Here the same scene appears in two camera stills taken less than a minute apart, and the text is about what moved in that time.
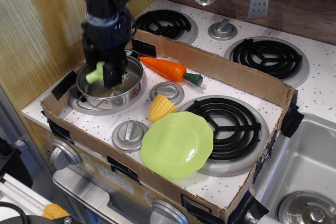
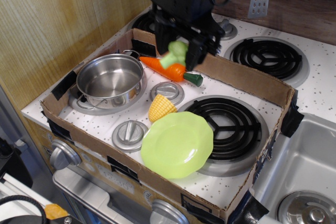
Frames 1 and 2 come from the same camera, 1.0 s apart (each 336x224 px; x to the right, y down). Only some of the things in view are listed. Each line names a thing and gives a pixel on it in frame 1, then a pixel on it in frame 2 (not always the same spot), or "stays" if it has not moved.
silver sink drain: (306, 207) stays
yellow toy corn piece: (160, 107) stays
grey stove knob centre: (171, 91) stays
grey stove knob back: (223, 31) stays
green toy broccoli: (97, 74) → (178, 51)
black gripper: (107, 44) → (187, 17)
